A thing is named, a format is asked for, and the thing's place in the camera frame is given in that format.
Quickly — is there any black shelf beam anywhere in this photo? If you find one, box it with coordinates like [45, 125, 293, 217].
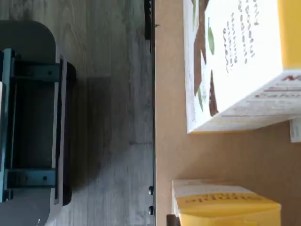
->
[149, 0, 157, 217]

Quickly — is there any white Simple Mills cookie box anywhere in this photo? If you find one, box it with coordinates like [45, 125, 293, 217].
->
[182, 0, 301, 135]

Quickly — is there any teal metal bracket frame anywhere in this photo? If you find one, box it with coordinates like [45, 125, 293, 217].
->
[0, 48, 61, 203]

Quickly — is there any brown shelf board under cookie boxes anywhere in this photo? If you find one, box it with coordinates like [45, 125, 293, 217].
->
[154, 0, 301, 226]

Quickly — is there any small white yellow label box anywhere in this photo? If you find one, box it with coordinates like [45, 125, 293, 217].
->
[171, 179, 282, 226]

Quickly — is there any silver mounting plate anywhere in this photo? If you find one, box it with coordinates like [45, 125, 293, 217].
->
[0, 81, 7, 119]

